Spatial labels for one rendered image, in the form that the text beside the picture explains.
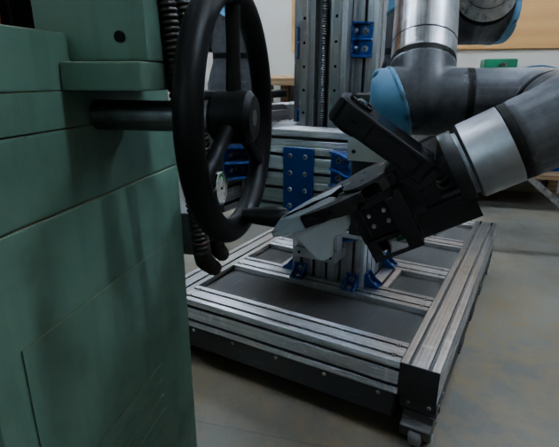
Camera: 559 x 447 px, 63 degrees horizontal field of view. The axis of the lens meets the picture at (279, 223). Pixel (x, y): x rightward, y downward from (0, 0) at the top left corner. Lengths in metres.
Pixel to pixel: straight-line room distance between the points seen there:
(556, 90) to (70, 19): 0.48
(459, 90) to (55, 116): 0.43
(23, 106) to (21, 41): 0.06
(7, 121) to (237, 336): 0.97
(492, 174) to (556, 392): 1.20
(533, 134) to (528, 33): 3.48
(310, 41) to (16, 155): 0.94
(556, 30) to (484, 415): 3.05
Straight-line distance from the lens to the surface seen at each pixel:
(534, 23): 3.93
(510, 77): 0.55
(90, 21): 0.57
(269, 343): 1.30
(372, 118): 0.45
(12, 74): 0.52
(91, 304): 0.62
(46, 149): 0.54
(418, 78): 0.54
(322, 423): 1.29
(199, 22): 0.43
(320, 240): 0.49
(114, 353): 0.69
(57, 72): 0.56
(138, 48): 0.54
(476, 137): 0.45
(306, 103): 1.30
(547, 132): 0.45
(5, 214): 0.50
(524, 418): 1.45
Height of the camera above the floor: 0.85
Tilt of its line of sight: 18 degrees down
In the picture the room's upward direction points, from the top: straight up
